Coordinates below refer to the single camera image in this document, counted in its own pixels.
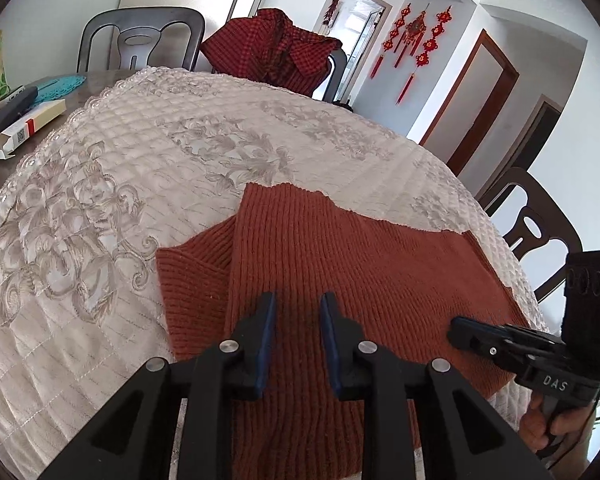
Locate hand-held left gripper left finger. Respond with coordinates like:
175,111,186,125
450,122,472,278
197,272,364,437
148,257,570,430
37,291,277,480

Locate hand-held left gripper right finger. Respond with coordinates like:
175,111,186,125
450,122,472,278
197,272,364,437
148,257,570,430
320,292,536,480

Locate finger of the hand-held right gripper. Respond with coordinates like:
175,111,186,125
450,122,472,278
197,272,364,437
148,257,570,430
447,316,563,376

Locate rust knit sweater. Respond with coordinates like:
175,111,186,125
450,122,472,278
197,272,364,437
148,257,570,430
156,182,548,480

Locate person's right hand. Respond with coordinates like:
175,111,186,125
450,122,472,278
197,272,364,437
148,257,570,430
519,397,593,456

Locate dark brown chair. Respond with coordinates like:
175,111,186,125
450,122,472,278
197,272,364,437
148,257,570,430
477,166,583,303

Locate dark wooden door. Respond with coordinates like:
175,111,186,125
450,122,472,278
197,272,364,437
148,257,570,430
480,94,563,196

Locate beige quilted blanket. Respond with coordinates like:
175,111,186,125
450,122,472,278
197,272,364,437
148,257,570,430
0,66,551,480

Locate brown framed wooden door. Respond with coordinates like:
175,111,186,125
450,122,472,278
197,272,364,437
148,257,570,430
420,29,520,176

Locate grey plastic chair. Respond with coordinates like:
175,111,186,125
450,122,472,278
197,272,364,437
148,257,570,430
76,6,206,73
310,49,348,103

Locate red Chinese knot decoration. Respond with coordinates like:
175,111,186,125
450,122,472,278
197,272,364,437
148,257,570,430
397,5,453,106

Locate red plaid shirt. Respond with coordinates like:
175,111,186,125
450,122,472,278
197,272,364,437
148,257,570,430
200,8,343,97

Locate glass balcony door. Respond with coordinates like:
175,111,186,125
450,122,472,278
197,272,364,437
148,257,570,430
337,0,388,106

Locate red fan knot pendant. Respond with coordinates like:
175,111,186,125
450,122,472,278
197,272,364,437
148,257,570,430
394,4,431,68

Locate red knot hanging strand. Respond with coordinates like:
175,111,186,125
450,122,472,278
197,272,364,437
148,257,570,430
371,2,413,79

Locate white box red label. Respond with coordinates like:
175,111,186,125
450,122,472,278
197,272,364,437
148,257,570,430
0,99,67,160

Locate teal lace mat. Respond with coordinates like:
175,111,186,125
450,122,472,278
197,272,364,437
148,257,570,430
30,74,88,101

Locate dark blue box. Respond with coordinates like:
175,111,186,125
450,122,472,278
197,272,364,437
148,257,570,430
0,86,40,131

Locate red chili string ornament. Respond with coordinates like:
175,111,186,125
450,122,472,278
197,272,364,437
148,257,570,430
322,0,346,26

